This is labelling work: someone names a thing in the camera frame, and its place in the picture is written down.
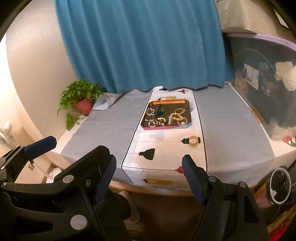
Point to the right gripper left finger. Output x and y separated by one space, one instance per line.
105 178

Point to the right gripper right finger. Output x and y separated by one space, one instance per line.
208 191

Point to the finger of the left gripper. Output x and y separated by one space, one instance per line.
92 167
39 144

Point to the pink gold jewelry tray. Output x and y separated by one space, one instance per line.
175 110

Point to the person's foot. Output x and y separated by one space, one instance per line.
134 216

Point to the grey right table cloth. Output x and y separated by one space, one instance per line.
237 148

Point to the grey table cloth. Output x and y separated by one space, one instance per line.
111 123
237 148

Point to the white patterned table runner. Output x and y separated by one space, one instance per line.
154 157

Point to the grey left table cloth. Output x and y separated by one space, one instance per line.
111 123

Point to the round black white fan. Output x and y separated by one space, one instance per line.
281 185

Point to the green potted plant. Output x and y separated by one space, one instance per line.
78 100

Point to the black green smart watch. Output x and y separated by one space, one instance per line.
159 111

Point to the blue curtain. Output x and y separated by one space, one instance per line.
126 45

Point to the dark plastic storage bin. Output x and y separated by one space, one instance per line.
264 68

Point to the beige cushion on bin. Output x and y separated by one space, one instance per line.
251 17

